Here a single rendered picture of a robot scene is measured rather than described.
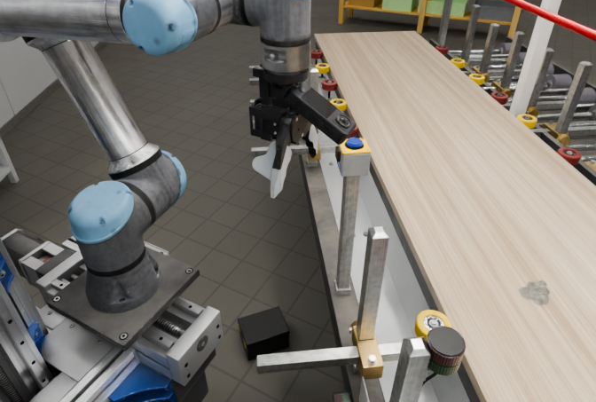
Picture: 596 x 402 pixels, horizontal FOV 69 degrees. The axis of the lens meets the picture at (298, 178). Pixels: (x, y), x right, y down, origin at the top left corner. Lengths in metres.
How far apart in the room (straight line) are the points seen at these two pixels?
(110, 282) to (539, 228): 1.18
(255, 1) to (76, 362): 0.79
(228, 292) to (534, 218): 1.50
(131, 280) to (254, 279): 1.51
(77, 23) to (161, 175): 0.39
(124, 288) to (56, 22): 0.51
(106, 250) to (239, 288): 1.54
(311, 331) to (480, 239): 1.07
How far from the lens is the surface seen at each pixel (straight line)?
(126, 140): 0.94
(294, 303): 2.29
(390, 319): 1.47
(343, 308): 1.37
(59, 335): 1.12
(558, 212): 1.59
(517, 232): 1.45
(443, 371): 0.79
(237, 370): 2.09
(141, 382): 1.04
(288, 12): 0.63
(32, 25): 0.73
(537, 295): 1.26
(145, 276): 0.96
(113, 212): 0.85
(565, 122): 2.21
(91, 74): 0.92
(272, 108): 0.71
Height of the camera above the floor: 1.75
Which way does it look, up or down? 34 degrees down
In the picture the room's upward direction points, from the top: straight up
